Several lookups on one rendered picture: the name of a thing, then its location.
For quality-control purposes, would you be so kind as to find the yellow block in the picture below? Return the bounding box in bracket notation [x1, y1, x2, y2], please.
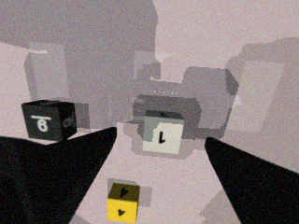
[107, 183, 140, 224]

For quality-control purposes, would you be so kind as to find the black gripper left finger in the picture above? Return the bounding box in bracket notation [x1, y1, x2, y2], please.
[0, 127, 117, 224]

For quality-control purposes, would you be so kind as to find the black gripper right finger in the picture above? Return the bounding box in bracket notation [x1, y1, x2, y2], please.
[205, 137, 299, 224]

